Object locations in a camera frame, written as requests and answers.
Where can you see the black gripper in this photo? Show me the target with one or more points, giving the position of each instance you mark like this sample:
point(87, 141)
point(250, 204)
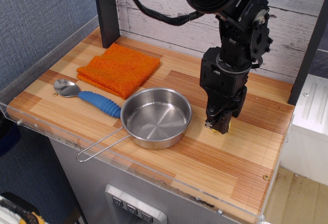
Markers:
point(225, 88)

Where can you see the yellow ridged toy lemon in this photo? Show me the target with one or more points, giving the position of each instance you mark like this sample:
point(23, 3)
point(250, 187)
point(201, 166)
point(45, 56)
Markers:
point(222, 127)

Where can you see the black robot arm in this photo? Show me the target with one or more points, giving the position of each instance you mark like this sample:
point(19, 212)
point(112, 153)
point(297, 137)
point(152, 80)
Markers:
point(244, 34)

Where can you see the stainless steel pot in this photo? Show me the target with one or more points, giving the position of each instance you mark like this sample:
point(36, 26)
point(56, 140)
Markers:
point(156, 118)

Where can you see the white grooved side unit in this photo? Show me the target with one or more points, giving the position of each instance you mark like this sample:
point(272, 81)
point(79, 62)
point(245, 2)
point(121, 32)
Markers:
point(305, 149)

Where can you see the clear acrylic table guard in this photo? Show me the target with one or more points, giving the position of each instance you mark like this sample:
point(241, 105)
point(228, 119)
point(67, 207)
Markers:
point(230, 173)

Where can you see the folded orange cloth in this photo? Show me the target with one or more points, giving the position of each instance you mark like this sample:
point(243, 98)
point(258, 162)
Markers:
point(119, 70)

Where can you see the grey button control panel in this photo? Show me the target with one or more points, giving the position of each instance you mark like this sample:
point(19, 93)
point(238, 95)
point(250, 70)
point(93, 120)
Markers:
point(134, 206)

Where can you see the yellow object bottom left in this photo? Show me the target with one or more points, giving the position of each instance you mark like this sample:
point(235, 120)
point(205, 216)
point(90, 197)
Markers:
point(32, 218)

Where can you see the dark right vertical post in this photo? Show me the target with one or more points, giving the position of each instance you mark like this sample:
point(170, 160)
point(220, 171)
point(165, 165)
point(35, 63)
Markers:
point(309, 55)

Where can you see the dark vertical post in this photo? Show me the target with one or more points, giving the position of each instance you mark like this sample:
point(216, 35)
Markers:
point(108, 21)
point(309, 55)

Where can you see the blue handled metal spoon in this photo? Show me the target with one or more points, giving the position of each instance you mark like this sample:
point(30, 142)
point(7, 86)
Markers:
point(68, 88)

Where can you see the dark left vertical post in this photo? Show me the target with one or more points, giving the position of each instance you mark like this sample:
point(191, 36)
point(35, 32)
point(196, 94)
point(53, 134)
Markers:
point(108, 21)

